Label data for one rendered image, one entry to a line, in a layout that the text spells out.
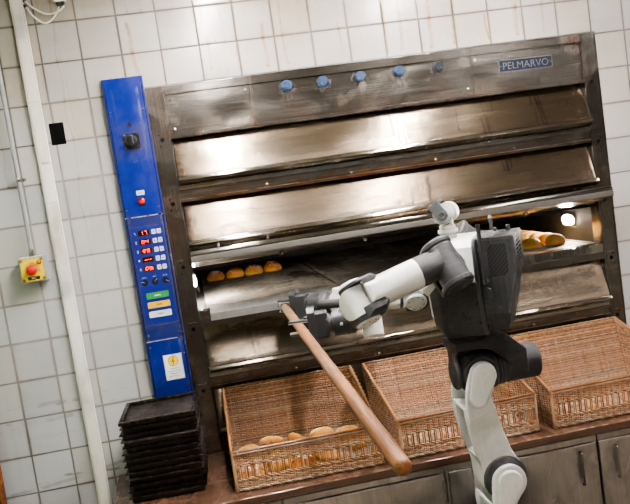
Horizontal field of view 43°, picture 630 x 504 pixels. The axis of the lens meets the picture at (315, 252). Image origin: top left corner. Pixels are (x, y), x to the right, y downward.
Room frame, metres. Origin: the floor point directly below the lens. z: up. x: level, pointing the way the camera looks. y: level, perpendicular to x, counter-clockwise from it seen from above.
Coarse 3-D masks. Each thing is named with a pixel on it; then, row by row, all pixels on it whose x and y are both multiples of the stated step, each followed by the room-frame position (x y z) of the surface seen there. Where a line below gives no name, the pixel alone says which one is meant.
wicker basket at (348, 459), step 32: (256, 384) 3.21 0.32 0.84; (288, 384) 3.22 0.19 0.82; (320, 384) 3.24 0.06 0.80; (352, 384) 3.24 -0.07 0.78; (224, 416) 2.99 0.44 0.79; (256, 416) 3.18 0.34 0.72; (288, 416) 3.19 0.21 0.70; (352, 416) 3.21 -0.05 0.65; (256, 448) 2.75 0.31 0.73; (288, 448) 2.76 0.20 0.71; (320, 448) 2.78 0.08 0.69; (256, 480) 2.75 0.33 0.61; (288, 480) 2.76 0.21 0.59
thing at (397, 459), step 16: (304, 336) 2.26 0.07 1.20; (320, 352) 2.01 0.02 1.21; (336, 368) 1.82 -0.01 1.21; (336, 384) 1.72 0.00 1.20; (352, 400) 1.55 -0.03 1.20; (368, 416) 1.43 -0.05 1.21; (368, 432) 1.38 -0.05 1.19; (384, 432) 1.33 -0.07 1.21; (384, 448) 1.27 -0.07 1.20; (400, 448) 1.25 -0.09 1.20; (400, 464) 1.19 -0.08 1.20
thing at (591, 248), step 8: (560, 248) 3.51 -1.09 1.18; (568, 248) 3.47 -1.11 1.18; (576, 248) 3.46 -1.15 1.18; (584, 248) 3.47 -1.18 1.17; (592, 248) 3.47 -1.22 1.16; (600, 248) 3.48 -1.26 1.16; (528, 256) 3.43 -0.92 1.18; (536, 256) 3.43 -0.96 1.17; (544, 256) 3.44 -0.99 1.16; (552, 256) 3.44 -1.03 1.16; (560, 256) 3.45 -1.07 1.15; (568, 256) 3.46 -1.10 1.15; (576, 256) 3.46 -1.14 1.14; (528, 264) 3.43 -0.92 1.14; (200, 312) 3.22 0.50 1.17; (208, 312) 3.22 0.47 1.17; (200, 320) 3.22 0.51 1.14
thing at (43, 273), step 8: (32, 256) 3.07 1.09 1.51; (40, 256) 3.06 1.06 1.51; (24, 264) 3.05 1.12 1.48; (32, 264) 3.05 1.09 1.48; (40, 264) 3.06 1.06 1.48; (48, 264) 3.13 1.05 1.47; (24, 272) 3.05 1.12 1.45; (40, 272) 3.06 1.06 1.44; (48, 272) 3.10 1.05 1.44; (24, 280) 3.05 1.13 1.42; (32, 280) 3.05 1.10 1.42; (40, 280) 3.06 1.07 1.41
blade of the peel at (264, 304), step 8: (320, 288) 3.34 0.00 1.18; (328, 288) 3.30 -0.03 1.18; (272, 296) 3.31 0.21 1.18; (280, 296) 3.28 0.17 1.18; (224, 304) 3.28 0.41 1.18; (232, 304) 3.25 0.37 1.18; (240, 304) 3.22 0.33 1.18; (248, 304) 3.19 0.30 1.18; (256, 304) 3.16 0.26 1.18; (264, 304) 2.97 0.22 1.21; (272, 304) 2.97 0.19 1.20; (216, 312) 2.94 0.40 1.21; (224, 312) 2.95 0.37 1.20; (232, 312) 2.95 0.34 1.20; (240, 312) 2.95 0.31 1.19; (248, 312) 2.96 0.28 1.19; (256, 312) 2.96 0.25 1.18
